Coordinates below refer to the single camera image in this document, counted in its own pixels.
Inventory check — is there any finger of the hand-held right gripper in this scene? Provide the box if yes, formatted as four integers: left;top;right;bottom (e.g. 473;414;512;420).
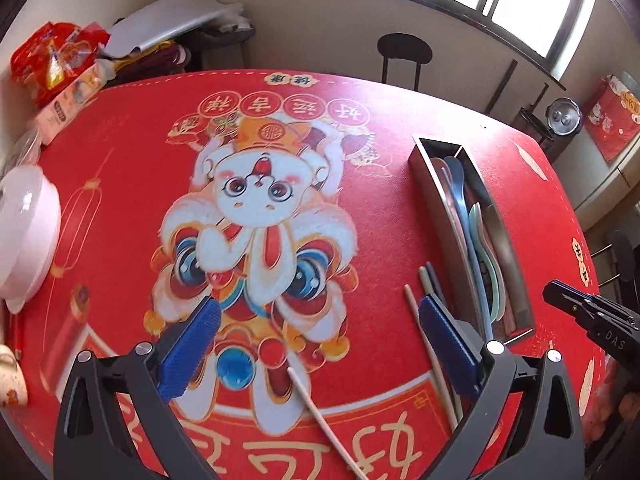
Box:
549;279;640;319
542;284;602;330

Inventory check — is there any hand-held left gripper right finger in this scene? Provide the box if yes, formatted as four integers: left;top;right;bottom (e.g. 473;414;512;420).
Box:
419;294;586;480

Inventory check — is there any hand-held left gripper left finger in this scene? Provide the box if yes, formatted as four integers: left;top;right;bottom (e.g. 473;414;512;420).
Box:
52;297;221;480

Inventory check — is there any stainless steel utensil holder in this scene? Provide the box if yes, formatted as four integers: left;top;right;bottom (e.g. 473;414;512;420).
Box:
410;134;536;346

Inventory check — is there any green spoon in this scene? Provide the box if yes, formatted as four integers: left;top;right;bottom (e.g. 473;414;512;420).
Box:
469;201;505;323

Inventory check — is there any blue spoon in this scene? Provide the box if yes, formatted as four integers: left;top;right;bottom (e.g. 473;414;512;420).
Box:
442;156;493;338

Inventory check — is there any person's right hand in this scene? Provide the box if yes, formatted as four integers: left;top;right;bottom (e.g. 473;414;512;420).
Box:
597;360;640;441

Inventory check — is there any black round stool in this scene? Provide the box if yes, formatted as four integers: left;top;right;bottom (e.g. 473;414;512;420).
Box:
592;230;637;291
377;33;433;93

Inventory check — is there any blue chopstick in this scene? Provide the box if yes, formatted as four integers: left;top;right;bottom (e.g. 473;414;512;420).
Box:
426;261;451;303

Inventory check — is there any white counter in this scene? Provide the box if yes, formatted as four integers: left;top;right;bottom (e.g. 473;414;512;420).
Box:
570;125;640;231

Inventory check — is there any black metal rack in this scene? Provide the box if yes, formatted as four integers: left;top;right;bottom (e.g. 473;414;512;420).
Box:
517;105;558;161

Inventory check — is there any red gift box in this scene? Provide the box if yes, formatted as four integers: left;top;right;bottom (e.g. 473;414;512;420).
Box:
585;75;640;163

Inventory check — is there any silver pressure cooker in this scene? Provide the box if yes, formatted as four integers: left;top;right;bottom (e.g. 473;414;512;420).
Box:
545;97;583;136

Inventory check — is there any cream printed mug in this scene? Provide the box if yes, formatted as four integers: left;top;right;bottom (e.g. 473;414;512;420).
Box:
0;344;28;408

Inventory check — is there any red printed table mat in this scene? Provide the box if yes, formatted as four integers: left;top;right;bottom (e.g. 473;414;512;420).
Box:
5;70;601;480

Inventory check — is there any white lidded bowl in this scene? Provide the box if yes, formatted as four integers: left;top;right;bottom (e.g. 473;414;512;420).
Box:
0;165;63;313

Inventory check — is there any black leaning bar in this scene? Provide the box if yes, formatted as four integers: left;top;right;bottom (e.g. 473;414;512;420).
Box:
485;60;519;116

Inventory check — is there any clear plastic container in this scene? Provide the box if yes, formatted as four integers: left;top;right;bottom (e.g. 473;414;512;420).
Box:
5;127;43;168

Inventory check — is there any cream tissue pack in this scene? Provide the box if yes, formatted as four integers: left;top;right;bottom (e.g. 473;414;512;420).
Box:
35;67;108;143

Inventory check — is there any dark red cloth pile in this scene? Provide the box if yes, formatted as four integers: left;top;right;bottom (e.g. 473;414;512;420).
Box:
115;42;193;79

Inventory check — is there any window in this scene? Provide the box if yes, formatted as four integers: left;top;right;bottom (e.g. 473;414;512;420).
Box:
360;0;601;76

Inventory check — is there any dark wooden side table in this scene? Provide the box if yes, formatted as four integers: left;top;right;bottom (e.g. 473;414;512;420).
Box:
185;25;256;73

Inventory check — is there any dark window sill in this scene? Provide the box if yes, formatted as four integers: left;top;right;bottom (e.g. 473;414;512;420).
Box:
330;0;566;91

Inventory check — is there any red snack bag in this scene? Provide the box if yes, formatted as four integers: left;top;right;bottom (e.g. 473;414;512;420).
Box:
10;21;111;108

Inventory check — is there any white foam board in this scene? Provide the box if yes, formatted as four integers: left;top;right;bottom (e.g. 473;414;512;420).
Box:
102;0;241;58

